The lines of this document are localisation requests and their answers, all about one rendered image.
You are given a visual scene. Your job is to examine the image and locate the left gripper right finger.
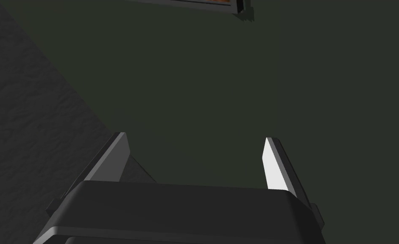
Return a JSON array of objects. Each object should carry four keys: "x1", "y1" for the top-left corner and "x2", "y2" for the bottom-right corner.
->
[{"x1": 262, "y1": 137, "x2": 312, "y2": 208}]

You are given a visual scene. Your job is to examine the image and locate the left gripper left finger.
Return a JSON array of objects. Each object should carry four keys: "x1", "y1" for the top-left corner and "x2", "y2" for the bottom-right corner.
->
[{"x1": 61, "y1": 132, "x2": 131, "y2": 199}]

